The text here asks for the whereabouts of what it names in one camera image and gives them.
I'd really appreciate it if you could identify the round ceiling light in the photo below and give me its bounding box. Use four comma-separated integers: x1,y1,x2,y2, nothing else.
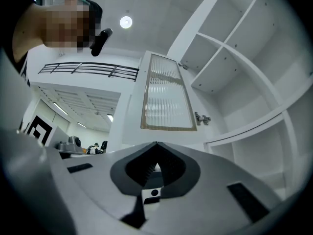
119,16,134,29

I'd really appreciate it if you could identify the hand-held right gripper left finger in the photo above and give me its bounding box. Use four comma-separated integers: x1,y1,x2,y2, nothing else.
48,141,157,230

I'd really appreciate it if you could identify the person's head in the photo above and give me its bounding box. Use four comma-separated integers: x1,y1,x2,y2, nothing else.
12,0,103,69

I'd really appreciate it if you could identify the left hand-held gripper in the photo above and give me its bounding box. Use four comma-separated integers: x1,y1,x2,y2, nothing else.
17,115,83,159

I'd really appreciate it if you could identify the person's black white shirt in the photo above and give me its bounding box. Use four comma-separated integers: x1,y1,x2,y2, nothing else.
0,45,31,88

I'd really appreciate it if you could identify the white cabinet door ribbed glass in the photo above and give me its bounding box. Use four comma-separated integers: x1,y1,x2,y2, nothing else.
121,50,212,147

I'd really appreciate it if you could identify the white open shelf cabinet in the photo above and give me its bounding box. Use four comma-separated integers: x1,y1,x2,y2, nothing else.
167,0,313,202

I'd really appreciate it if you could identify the black metal railing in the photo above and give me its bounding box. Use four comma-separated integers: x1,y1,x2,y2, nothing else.
37,62,140,82

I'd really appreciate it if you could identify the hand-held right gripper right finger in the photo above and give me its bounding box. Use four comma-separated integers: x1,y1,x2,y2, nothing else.
143,141,282,235

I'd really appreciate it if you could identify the black head-worn camera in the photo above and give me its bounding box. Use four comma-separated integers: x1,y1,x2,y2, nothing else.
89,28,113,57

